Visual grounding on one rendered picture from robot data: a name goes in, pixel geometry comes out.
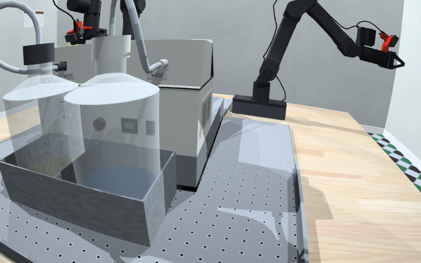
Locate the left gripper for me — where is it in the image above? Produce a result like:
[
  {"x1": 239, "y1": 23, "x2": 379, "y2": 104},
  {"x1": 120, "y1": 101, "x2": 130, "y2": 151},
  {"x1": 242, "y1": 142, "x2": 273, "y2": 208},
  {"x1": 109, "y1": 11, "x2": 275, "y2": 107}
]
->
[{"x1": 372, "y1": 33, "x2": 405, "y2": 70}]

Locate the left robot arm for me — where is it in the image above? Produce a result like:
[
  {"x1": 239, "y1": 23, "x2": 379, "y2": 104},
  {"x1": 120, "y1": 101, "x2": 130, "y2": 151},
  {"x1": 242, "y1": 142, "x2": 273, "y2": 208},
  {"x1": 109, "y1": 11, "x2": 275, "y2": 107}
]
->
[{"x1": 232, "y1": 0, "x2": 376, "y2": 108}]

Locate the white flexible hose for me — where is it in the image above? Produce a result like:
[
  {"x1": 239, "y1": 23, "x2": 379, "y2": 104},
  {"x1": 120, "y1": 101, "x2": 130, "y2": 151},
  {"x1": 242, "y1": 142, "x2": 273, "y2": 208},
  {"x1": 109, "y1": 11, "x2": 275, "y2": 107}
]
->
[{"x1": 0, "y1": 1, "x2": 58, "y2": 75}]

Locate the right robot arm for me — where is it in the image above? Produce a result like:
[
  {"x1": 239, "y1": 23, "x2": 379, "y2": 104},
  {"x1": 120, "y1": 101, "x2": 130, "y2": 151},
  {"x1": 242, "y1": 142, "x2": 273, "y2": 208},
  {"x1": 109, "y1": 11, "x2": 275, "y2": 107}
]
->
[{"x1": 65, "y1": 0, "x2": 146, "y2": 42}]

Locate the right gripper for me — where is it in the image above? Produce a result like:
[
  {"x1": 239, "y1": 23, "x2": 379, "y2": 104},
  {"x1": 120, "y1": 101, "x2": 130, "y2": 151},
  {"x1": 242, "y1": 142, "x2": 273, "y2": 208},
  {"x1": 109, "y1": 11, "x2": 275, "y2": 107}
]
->
[{"x1": 67, "y1": 14, "x2": 108, "y2": 45}]

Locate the grey flexible hose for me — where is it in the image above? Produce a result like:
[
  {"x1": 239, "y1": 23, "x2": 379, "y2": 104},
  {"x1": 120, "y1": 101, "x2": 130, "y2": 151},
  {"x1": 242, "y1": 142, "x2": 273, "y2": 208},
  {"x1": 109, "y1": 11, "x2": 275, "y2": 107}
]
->
[{"x1": 109, "y1": 0, "x2": 162, "y2": 73}]

